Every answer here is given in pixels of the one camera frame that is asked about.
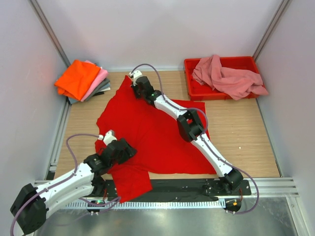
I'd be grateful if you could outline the red t shirt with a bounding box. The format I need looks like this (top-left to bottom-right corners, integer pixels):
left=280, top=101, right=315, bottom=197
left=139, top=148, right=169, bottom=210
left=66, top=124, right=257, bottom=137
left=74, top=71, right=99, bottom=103
left=96, top=76, right=216, bottom=203

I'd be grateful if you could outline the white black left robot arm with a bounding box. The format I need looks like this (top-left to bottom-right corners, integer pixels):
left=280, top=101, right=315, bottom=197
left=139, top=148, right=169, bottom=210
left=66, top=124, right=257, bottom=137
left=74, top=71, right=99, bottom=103
left=10, top=130, right=137, bottom=235

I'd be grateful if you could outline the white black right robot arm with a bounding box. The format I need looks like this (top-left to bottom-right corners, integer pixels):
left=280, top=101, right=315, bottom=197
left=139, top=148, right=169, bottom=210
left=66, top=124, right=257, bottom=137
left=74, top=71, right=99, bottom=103
left=131, top=75, right=243, bottom=195

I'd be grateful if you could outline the grey folded t shirt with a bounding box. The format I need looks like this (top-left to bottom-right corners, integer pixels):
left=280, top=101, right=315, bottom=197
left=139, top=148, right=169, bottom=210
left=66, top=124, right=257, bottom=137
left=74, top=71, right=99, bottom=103
left=84, top=78, right=110, bottom=101

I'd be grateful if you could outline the pink folded t shirt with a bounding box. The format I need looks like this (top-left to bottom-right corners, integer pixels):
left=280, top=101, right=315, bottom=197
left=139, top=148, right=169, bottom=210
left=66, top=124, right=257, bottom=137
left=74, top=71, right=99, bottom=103
left=80, top=67, right=108, bottom=102

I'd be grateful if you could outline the black folded t shirt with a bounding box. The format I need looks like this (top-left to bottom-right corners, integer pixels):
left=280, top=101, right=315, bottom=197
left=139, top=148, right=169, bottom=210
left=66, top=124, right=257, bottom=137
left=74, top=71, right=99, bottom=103
left=93, top=92, right=105, bottom=96

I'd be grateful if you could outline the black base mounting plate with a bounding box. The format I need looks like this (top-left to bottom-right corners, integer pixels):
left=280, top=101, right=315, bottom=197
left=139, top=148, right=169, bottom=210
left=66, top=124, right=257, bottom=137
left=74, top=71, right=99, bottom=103
left=98, top=178, right=252, bottom=203

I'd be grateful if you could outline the orange folded t shirt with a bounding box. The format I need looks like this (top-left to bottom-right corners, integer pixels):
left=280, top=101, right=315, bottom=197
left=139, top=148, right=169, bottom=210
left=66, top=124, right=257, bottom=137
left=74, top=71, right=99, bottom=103
left=54, top=59, right=100, bottom=100

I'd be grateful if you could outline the teal folded t shirt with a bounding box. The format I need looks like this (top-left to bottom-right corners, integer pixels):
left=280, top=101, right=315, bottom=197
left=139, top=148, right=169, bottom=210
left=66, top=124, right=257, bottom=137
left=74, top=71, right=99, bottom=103
left=67, top=83, right=111, bottom=104

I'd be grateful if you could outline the dusty pink crumpled t shirt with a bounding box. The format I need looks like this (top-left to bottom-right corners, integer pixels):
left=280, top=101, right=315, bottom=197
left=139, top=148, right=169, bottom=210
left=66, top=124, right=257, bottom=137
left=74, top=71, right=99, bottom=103
left=192, top=55, right=269, bottom=100

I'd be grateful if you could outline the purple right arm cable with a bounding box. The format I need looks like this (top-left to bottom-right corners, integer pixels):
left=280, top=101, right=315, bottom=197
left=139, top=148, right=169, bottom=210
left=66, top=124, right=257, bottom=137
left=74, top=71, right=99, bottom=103
left=129, top=63, right=260, bottom=216

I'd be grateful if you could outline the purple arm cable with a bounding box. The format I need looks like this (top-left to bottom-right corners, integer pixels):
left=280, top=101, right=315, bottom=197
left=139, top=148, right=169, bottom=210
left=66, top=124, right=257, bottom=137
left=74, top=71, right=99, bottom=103
left=9, top=133, right=121, bottom=236
left=129, top=63, right=260, bottom=216

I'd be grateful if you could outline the white slotted cable duct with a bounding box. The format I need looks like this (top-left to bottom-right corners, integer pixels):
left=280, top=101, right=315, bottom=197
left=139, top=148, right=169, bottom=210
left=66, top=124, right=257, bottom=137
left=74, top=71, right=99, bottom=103
left=64, top=199, right=225, bottom=210

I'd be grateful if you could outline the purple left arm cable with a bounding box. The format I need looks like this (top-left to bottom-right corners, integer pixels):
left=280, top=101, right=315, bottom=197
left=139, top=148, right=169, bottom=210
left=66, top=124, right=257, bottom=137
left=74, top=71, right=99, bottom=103
left=9, top=133, right=121, bottom=236

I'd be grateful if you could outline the left corner aluminium post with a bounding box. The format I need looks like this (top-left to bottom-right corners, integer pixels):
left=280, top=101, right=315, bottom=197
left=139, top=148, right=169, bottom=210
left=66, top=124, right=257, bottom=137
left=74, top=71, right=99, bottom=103
left=28, top=0, right=70, bottom=67

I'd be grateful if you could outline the corner aluminium post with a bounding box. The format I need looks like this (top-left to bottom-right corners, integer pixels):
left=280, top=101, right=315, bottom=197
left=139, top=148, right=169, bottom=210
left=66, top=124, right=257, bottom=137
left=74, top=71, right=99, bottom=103
left=252, top=0, right=292, bottom=62
left=28, top=0, right=70, bottom=67

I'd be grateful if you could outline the aluminium frame rail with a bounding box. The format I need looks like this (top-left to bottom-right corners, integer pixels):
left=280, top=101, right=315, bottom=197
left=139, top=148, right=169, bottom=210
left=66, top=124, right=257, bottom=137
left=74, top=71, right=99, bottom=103
left=34, top=177, right=300, bottom=201

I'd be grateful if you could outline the right corner aluminium post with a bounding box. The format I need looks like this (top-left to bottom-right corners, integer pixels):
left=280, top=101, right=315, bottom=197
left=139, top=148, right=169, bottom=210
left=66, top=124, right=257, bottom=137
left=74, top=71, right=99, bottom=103
left=252, top=0, right=292, bottom=62

